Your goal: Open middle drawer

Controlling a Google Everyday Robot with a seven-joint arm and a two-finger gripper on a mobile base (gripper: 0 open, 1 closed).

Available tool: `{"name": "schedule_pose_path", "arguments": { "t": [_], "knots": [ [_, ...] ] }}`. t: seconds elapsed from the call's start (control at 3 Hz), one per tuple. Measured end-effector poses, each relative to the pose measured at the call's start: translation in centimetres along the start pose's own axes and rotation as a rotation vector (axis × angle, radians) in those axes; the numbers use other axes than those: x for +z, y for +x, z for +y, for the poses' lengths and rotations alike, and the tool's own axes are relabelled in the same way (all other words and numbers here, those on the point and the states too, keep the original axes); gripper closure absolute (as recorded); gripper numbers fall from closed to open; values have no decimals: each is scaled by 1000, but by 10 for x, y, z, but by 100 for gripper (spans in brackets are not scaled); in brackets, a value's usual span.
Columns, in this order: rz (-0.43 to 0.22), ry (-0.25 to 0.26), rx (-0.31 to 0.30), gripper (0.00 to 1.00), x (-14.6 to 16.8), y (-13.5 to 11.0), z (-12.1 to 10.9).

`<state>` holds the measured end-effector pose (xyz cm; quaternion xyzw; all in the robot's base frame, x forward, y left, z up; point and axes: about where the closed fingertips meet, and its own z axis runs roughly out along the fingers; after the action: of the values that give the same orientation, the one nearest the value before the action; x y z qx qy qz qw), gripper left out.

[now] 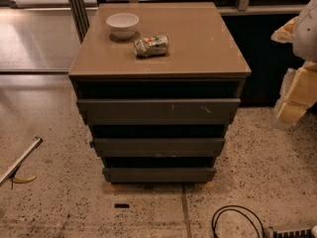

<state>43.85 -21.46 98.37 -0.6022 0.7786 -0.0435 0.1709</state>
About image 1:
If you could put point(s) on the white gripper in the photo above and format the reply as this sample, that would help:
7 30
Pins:
306 39

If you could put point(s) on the grey drawer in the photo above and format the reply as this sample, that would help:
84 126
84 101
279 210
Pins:
131 175
146 147
207 111

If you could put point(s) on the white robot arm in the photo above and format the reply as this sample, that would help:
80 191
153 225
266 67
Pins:
298 90

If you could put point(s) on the grey top drawer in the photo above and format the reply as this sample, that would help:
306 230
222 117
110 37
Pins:
207 111

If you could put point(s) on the brown drawer cabinet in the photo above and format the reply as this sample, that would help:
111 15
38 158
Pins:
203 61

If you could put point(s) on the grey bottom drawer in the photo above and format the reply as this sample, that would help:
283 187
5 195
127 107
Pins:
131 175

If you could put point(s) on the crushed drink can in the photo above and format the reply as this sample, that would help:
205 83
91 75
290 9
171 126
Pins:
152 46

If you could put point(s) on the grey power strip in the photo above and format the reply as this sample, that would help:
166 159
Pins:
304 232

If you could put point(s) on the white ceramic bowl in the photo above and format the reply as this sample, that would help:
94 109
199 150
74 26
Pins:
123 25

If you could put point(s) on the small black floor plate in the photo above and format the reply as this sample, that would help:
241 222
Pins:
122 205

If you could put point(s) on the metal bar with hook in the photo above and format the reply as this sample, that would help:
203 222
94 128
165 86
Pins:
10 174

